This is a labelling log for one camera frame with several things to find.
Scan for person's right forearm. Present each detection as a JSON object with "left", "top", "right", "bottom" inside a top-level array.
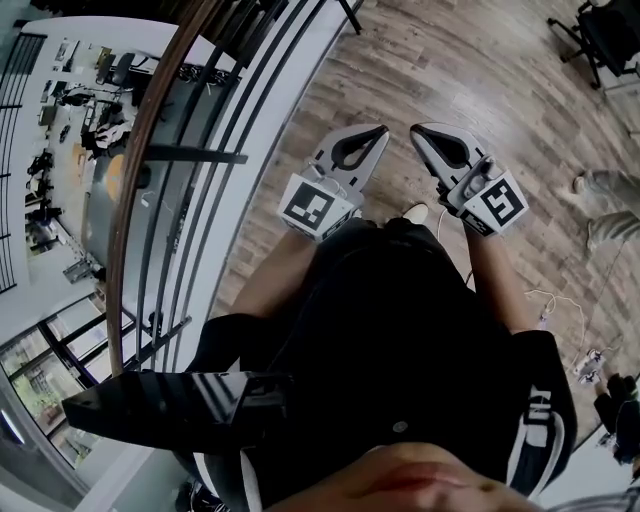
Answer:
[{"left": 462, "top": 222, "right": 534, "bottom": 337}]

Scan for black framed window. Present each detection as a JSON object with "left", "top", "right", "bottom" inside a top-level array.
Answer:
[{"left": 0, "top": 294, "right": 139, "bottom": 474}]

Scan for black metal chair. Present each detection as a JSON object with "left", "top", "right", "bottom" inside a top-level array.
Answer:
[{"left": 335, "top": 0, "right": 364, "bottom": 36}]

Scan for person's black shirt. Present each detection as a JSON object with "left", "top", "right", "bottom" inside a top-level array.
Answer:
[{"left": 184, "top": 217, "right": 579, "bottom": 512}]

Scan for metal railing with wooden handrail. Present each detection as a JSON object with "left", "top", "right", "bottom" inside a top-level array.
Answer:
[{"left": 106, "top": 0, "right": 351, "bottom": 379}]

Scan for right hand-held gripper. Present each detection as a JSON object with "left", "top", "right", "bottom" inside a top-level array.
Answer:
[{"left": 409, "top": 121, "right": 531, "bottom": 238}]

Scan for black office chair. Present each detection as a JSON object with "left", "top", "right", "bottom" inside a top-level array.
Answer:
[{"left": 547, "top": 0, "right": 640, "bottom": 91}]

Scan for long black balcony railing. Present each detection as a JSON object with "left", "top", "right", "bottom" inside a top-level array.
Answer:
[{"left": 0, "top": 30, "right": 50, "bottom": 294}]

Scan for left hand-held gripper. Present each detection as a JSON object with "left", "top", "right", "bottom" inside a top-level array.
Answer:
[{"left": 277, "top": 124, "right": 391, "bottom": 245}]

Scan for white power strip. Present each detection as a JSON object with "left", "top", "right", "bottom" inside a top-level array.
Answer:
[{"left": 573, "top": 348, "right": 607, "bottom": 385}]

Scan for person's head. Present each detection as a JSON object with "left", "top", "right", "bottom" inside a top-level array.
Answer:
[{"left": 319, "top": 442, "right": 556, "bottom": 512}]

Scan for white floor cable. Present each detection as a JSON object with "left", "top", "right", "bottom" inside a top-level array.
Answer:
[{"left": 524, "top": 288, "right": 591, "bottom": 354}]

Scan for person's left forearm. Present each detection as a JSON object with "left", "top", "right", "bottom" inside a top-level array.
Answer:
[{"left": 230, "top": 227, "right": 321, "bottom": 321}]

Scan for black chest-mounted device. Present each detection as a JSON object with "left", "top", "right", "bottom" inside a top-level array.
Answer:
[{"left": 62, "top": 369, "right": 295, "bottom": 457}]

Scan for bystander's grey shoes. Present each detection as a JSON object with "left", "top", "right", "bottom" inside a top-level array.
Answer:
[{"left": 571, "top": 167, "right": 640, "bottom": 254}]

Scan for orange round table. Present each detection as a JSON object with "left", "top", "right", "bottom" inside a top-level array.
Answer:
[{"left": 104, "top": 152, "right": 126, "bottom": 202}]

